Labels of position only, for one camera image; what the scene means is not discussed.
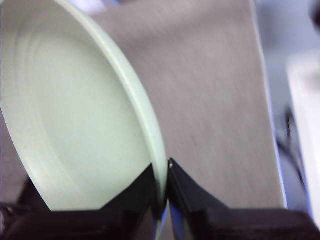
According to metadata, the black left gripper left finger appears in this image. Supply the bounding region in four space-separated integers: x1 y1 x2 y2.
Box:
0 162 163 240

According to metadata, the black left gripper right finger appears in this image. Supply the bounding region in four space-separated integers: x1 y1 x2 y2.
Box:
168 157 320 240

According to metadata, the pale green round plate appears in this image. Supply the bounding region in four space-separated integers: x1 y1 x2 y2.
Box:
0 0 168 212

